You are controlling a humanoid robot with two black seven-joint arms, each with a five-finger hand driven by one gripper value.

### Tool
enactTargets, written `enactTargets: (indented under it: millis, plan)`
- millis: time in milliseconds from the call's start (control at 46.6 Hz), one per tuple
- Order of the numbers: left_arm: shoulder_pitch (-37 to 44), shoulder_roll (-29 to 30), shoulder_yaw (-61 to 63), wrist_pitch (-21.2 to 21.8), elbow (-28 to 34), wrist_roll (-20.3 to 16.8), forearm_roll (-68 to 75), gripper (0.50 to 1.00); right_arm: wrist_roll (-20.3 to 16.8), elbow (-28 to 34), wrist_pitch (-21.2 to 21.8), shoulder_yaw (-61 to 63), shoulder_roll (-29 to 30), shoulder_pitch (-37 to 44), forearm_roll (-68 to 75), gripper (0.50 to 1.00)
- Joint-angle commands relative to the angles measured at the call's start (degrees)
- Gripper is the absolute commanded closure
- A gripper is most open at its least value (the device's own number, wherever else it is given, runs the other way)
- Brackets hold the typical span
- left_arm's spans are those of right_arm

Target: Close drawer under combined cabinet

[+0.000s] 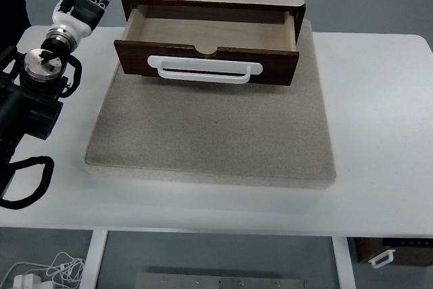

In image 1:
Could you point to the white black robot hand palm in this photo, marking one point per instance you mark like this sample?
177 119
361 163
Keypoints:
81 19

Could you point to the dark wooden drawer white handle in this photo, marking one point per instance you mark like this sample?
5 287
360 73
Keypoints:
190 43

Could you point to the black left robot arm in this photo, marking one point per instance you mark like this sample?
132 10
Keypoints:
32 85

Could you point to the dark wooden drawer housing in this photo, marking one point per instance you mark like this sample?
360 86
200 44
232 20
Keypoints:
297 12

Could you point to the beige fabric pad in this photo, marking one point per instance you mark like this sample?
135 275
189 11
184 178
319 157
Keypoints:
251 134

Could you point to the white table leg left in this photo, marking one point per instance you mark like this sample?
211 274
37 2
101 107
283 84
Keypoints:
94 259

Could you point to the white table leg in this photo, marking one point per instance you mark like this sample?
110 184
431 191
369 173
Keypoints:
94 259
344 268

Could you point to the white power adapter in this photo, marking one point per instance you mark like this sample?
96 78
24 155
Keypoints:
28 281

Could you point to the white table leg right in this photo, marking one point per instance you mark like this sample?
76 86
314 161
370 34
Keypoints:
344 268

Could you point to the wooden box with white handle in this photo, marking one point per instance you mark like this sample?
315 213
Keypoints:
378 252

